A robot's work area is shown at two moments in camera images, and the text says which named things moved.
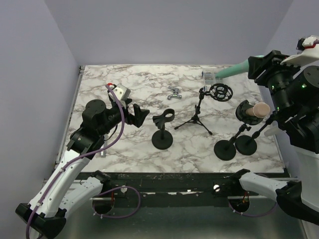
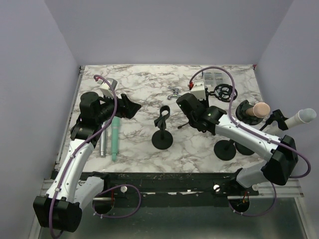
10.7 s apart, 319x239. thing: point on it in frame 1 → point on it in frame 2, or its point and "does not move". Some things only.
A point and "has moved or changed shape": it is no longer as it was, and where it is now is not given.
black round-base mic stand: [163, 139] has moved or changed shape
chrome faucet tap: [175, 94] does not move
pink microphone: [260, 110] does not move
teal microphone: [240, 67] → [115, 122]
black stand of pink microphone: [226, 150] does not move
